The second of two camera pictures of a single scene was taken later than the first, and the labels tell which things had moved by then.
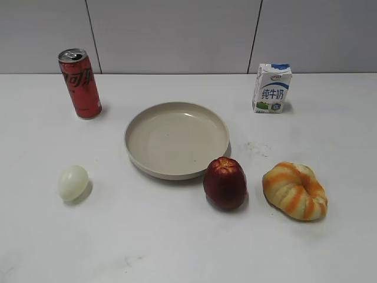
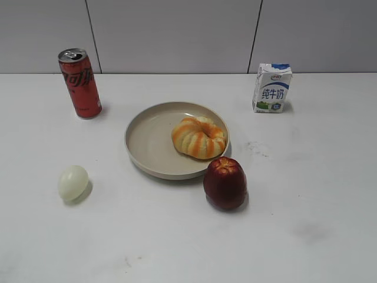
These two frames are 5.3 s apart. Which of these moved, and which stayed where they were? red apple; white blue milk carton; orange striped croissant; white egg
Moved: orange striped croissant
Stayed: white egg; white blue milk carton; red apple
